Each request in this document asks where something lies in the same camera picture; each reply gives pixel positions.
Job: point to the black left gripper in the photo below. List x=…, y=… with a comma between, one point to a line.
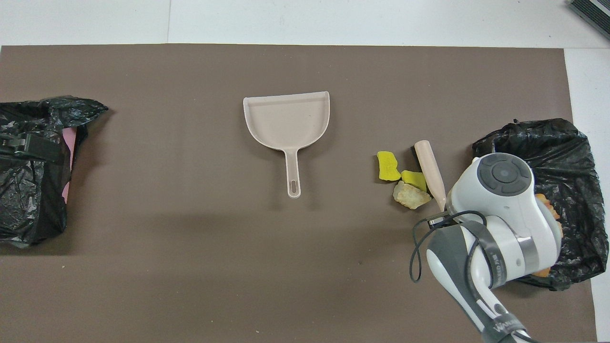
x=10, y=144

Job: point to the beige plastic dustpan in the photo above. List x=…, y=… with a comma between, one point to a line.
x=288, y=124

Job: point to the large yellow sponge piece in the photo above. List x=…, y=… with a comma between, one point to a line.
x=388, y=166

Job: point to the beige sponge chunk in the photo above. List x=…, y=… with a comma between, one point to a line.
x=410, y=196

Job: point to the small yellow sponge piece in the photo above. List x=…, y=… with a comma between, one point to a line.
x=414, y=180

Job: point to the beige brush with black bristles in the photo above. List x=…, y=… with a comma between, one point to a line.
x=430, y=166

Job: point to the striped orange croissant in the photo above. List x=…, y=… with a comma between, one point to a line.
x=549, y=206

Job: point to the brown oval bread roll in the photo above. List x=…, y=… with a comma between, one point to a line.
x=543, y=272

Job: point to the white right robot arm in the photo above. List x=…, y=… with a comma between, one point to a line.
x=505, y=209

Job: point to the pink plastic bin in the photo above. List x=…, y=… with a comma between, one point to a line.
x=70, y=143

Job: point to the crumpled black trash bag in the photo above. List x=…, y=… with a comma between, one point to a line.
x=28, y=200

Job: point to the black bag lined bin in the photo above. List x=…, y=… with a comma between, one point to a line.
x=576, y=190

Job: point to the brown table mat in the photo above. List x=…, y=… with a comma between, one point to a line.
x=190, y=262

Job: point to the grey ribbed device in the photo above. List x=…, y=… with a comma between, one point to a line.
x=595, y=12

